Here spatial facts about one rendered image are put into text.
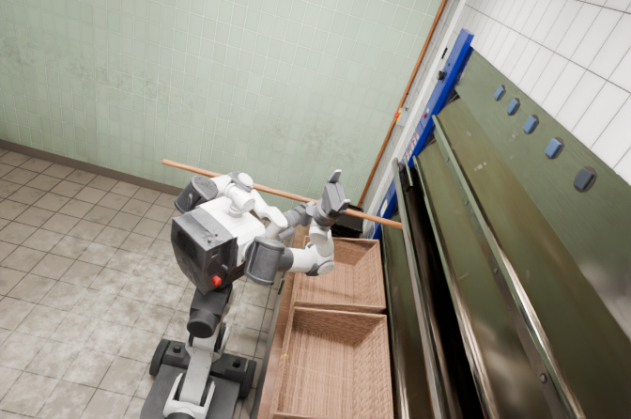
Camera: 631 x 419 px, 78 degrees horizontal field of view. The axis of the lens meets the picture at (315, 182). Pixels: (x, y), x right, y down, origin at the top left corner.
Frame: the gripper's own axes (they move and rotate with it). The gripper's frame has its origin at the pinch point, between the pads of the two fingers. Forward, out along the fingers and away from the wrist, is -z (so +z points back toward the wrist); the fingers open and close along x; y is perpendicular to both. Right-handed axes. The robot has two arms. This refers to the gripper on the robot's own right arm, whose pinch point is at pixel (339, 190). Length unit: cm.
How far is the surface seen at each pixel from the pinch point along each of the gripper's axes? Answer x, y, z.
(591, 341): -57, 33, -29
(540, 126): 2, 58, -28
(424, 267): -19, 42, 32
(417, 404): -64, 33, 55
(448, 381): -58, 23, 14
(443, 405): -63, 15, 8
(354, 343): -33, 38, 115
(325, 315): -18, 21, 102
